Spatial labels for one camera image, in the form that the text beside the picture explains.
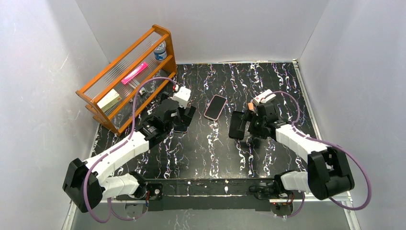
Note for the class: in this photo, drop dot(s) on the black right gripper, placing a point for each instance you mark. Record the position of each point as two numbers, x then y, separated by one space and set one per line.
250 123

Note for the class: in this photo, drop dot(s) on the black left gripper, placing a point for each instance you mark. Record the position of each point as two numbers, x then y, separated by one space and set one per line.
183 114

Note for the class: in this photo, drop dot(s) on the black phone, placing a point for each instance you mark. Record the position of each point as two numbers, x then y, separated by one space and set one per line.
183 128

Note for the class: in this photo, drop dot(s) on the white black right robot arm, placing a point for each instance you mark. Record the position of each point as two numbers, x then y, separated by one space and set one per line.
328 172

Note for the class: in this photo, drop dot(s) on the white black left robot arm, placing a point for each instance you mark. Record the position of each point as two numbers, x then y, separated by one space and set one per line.
88 182

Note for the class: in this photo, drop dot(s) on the phone in pink case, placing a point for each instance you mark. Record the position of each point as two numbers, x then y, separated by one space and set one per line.
215 107

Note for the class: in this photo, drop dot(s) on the orange white marker tube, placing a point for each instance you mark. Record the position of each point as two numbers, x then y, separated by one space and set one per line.
251 107

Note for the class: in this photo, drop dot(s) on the white red box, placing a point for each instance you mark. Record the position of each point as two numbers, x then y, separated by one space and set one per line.
266 94

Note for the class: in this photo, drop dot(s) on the small item on lower shelf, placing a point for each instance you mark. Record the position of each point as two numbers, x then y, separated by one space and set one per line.
142 91

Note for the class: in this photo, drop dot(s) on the pink flat box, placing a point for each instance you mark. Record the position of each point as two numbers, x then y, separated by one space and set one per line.
136 71

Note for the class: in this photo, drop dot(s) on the white blue round jar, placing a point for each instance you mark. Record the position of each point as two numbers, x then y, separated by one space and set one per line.
160 51

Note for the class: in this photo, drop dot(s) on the orange wooden shelf rack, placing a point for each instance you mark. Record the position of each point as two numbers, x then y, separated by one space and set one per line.
130 82

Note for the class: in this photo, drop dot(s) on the cream green box on shelf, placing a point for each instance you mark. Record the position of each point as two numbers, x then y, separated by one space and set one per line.
109 100

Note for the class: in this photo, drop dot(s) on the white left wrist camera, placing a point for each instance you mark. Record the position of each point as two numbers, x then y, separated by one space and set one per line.
182 96

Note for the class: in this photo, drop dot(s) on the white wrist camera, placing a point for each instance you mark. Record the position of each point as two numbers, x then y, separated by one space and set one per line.
182 96
263 99

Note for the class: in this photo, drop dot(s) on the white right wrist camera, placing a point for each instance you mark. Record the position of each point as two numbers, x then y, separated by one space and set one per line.
263 99

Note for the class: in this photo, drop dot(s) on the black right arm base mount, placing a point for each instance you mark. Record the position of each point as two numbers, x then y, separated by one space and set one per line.
263 190

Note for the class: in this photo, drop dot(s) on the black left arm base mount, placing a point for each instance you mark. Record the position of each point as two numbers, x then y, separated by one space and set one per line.
154 191

